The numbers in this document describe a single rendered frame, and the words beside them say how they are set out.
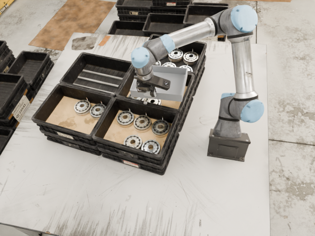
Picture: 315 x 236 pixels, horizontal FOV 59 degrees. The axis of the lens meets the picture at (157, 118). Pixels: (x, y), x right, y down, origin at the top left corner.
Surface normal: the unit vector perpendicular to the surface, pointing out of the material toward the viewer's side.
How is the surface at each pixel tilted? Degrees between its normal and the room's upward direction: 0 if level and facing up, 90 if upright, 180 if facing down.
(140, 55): 14
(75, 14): 0
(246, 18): 46
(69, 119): 0
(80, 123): 0
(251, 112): 61
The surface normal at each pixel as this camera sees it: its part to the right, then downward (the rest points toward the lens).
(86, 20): -0.08, -0.59
